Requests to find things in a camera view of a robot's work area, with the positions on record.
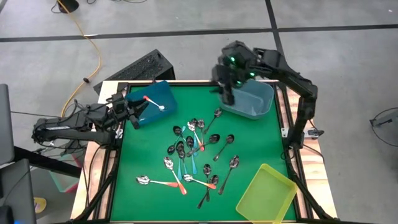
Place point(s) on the blue rectangular plastic bin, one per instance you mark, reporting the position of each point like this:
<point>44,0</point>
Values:
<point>164,93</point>

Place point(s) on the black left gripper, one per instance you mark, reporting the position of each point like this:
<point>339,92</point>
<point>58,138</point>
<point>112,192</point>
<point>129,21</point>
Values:
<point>121,107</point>

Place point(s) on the black bar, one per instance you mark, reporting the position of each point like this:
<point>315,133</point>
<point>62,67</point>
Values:
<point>46,161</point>

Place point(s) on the black frame strut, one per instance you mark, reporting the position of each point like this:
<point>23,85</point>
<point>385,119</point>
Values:
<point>306,194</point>
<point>99,190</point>

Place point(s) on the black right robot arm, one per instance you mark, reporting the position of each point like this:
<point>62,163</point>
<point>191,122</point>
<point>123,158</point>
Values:
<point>295,82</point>

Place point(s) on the grey power adapter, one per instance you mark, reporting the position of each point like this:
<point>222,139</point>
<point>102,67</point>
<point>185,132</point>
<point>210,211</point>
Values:
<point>312,133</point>

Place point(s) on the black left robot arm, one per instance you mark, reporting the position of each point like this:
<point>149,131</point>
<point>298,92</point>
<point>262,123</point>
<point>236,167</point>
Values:
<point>71,124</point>

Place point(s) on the grey monitor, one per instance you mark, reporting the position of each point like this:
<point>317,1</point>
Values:
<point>4,124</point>

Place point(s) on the yellow translucent plastic bin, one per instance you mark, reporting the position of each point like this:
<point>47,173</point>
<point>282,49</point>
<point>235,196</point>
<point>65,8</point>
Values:
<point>267,196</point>

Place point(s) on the black round stand base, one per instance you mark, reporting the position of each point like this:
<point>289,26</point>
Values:
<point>66,4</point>

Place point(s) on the black computer case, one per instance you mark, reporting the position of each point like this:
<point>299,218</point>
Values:
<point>140,68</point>

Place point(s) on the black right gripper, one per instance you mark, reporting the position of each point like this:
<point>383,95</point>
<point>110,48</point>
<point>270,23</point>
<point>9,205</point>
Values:
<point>237,60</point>

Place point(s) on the white corner bracket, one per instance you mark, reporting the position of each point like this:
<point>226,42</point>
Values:
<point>118,133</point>
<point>284,132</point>

